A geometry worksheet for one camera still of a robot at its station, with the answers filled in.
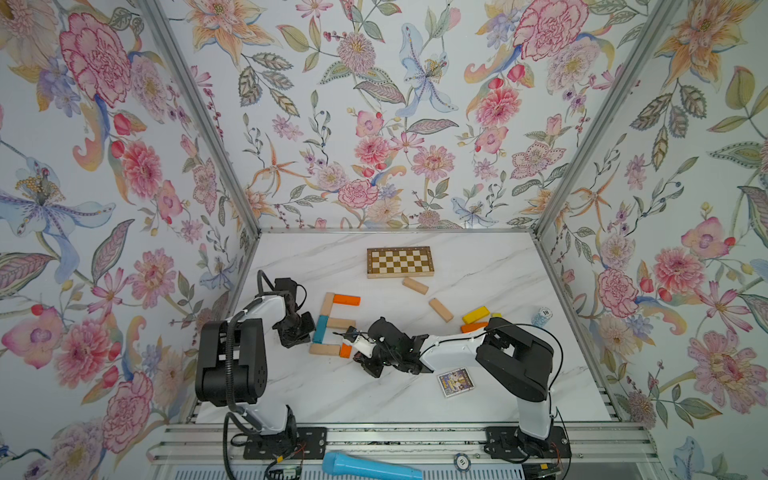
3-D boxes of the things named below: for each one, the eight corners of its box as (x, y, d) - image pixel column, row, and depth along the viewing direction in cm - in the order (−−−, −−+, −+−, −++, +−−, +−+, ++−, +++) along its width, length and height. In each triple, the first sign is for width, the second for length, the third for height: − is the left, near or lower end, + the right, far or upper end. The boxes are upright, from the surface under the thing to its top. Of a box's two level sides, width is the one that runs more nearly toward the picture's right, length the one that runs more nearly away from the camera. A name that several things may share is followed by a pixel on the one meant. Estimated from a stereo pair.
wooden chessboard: (365, 278, 108) (365, 274, 106) (367, 250, 116) (367, 246, 114) (433, 278, 108) (434, 274, 106) (430, 250, 116) (431, 246, 114)
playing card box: (445, 398, 83) (447, 396, 81) (437, 377, 86) (438, 374, 85) (474, 389, 84) (476, 386, 83) (464, 368, 88) (466, 366, 87)
